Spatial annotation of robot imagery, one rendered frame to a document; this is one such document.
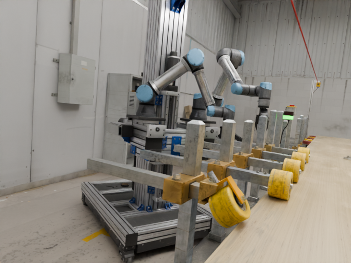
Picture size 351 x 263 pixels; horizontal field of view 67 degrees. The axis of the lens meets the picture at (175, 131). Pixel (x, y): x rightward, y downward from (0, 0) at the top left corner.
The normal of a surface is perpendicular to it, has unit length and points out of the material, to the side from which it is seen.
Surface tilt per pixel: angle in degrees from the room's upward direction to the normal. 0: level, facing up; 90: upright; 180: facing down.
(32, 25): 90
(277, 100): 90
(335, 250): 0
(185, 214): 90
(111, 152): 90
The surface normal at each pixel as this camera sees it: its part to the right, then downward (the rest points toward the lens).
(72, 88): 0.88, 0.12
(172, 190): -0.50, 0.04
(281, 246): 0.09, -0.99
